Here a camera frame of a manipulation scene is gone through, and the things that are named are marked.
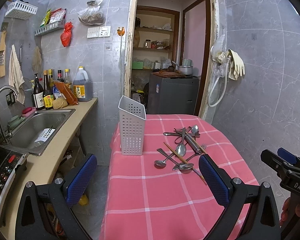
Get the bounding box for chrome faucet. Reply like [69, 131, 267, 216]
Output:
[0, 85, 19, 144]

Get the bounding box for person's right hand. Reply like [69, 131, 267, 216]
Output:
[280, 197, 300, 226]

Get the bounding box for beige hanging towel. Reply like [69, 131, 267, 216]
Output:
[8, 45, 25, 105]

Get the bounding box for steel ladle spoon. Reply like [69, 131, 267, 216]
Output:
[154, 148, 173, 168]

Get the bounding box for wooden grater board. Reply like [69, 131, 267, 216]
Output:
[0, 22, 8, 78]

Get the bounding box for clear bag of dried goods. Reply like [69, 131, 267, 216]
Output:
[78, 0, 106, 26]

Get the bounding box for pink checked tablecloth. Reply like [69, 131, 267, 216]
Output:
[100, 114, 257, 239]

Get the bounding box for yellowish rubber gloves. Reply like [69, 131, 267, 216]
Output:
[214, 49, 245, 81]

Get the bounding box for dark grey cabinet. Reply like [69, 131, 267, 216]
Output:
[147, 74, 199, 115]

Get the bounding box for white perforated utensil holder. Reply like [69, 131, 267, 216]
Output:
[118, 95, 146, 156]

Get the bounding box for orange wall hook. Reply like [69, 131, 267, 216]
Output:
[117, 27, 125, 37]

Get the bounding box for beige kitchen counter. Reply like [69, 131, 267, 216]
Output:
[0, 98, 98, 239]

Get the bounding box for yellow label sauce bottle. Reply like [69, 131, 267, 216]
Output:
[43, 70, 54, 109]

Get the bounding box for red plastic bag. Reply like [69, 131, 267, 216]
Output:
[61, 22, 73, 47]

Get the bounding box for dark soy sauce bottle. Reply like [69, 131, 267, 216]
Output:
[32, 73, 45, 110]

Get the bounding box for wooden chopstick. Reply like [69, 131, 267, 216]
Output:
[164, 142, 207, 185]

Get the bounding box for white wall switch plate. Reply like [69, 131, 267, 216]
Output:
[87, 26, 111, 38]

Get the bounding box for white wall basket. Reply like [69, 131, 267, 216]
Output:
[5, 0, 38, 20]

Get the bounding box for green box on shelf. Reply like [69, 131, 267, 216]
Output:
[132, 61, 143, 69]

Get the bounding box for large dark vinegar jug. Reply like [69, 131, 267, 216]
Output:
[72, 66, 93, 102]

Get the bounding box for small steel spoon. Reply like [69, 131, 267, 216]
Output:
[191, 125, 199, 134]

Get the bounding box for metal pot on cabinet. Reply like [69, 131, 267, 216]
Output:
[172, 59, 193, 76]

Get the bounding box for white hose loop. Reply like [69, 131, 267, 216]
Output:
[207, 55, 232, 108]

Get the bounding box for steel kitchen sink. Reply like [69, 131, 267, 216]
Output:
[0, 109, 75, 156]

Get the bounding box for orange snack packet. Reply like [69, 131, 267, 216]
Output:
[54, 80, 78, 105]

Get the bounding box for grey wall shelf rack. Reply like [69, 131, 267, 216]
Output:
[34, 19, 66, 36]

